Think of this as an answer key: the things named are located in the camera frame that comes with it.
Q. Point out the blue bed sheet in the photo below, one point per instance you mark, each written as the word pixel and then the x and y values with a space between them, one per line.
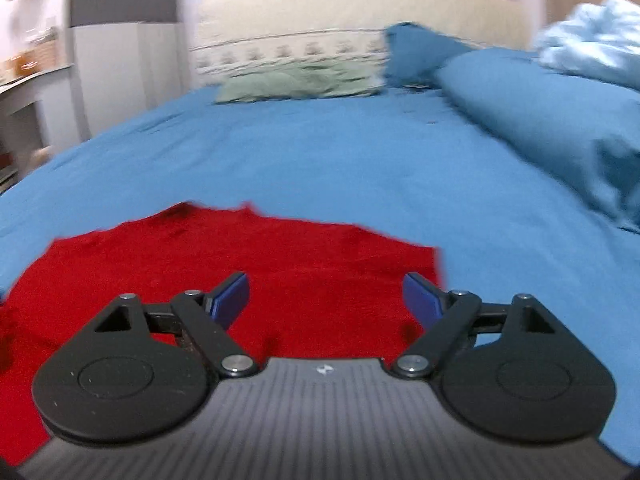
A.
pixel 310 160

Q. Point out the wicker basket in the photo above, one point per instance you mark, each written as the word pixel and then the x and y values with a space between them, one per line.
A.
pixel 37 55

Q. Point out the green pillow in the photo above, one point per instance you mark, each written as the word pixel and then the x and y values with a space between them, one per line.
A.
pixel 300 84

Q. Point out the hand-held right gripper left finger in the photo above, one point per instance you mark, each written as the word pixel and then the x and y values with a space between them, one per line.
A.
pixel 231 299

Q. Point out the blue pillow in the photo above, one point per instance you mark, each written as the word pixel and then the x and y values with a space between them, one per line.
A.
pixel 417 55

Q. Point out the light blue crumpled blanket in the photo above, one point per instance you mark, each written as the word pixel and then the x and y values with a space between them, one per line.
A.
pixel 590 40

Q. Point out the red garment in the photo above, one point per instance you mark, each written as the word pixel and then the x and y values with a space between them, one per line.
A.
pixel 300 280

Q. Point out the white side desk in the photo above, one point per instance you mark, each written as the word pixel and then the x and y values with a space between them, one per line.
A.
pixel 22 110

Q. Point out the beige patterned headboard cover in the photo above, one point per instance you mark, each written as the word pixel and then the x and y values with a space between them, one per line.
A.
pixel 350 25

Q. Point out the white and grey wardrobe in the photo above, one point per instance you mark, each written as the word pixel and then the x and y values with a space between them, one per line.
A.
pixel 125 50

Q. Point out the blue duvet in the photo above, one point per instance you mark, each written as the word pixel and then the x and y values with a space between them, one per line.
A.
pixel 545 120

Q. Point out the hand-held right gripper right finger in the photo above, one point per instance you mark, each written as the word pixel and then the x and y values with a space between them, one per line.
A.
pixel 419 298

